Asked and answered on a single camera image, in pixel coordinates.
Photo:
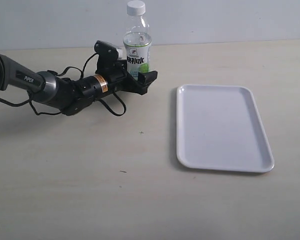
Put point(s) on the clear plastic water bottle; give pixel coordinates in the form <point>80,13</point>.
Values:
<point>137,42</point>

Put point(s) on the white plastic tray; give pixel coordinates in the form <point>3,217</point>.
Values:
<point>219,128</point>

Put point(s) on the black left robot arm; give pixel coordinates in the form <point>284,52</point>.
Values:
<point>70,97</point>

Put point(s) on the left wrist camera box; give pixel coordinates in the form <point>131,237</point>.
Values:
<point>108,51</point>

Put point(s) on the white bottle cap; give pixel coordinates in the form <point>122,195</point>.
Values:
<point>136,8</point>

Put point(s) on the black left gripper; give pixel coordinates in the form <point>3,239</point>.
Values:
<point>118,78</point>

